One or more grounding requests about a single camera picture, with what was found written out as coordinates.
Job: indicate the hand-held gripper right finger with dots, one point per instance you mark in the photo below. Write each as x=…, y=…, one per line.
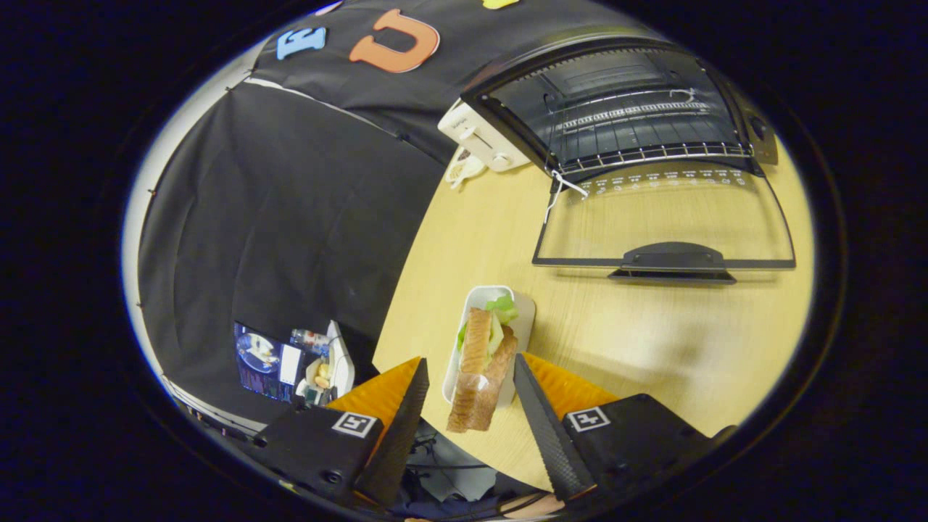
x=547, y=435

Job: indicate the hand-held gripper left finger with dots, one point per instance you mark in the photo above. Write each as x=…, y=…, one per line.
x=402, y=435

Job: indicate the lettuce sandwich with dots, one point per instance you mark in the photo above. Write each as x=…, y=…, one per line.
x=478, y=377

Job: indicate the black toaster oven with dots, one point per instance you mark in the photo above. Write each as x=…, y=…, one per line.
x=631, y=116

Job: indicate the white plastic object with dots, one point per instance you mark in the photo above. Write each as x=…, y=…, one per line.
x=342, y=362

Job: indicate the white plastic tray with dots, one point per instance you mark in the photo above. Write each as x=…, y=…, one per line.
x=526, y=319

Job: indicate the computer monitor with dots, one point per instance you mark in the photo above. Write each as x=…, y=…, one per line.
x=261, y=362

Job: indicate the black backdrop cloth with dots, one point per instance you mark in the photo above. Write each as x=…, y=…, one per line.
x=290, y=217

